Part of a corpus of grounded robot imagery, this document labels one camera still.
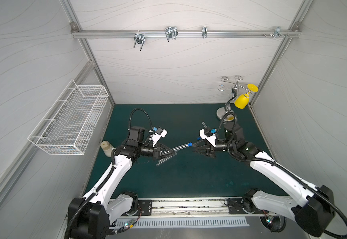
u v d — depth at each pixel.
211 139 0.59
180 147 0.68
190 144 0.68
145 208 0.73
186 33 0.78
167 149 0.68
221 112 1.14
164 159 0.89
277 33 0.77
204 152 0.63
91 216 0.38
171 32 0.77
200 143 0.66
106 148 0.84
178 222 0.70
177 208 0.75
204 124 1.08
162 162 0.88
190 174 0.83
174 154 0.68
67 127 0.68
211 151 0.60
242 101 0.99
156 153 0.62
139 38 0.79
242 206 0.73
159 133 0.65
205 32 0.78
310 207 0.38
